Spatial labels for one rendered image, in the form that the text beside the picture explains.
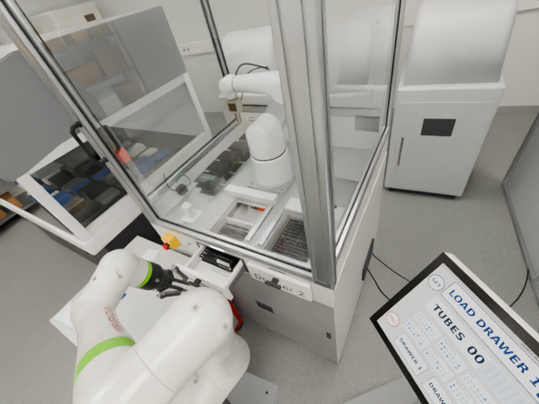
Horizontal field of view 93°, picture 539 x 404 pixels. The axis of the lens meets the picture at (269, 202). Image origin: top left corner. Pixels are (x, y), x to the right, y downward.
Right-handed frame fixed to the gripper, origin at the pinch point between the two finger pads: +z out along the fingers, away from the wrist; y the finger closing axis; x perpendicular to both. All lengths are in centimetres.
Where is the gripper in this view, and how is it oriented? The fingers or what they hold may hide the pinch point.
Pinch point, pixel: (188, 287)
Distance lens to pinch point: 117.4
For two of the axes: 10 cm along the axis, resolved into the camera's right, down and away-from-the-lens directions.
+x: 8.6, 2.0, -4.7
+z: 3.5, 4.5, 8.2
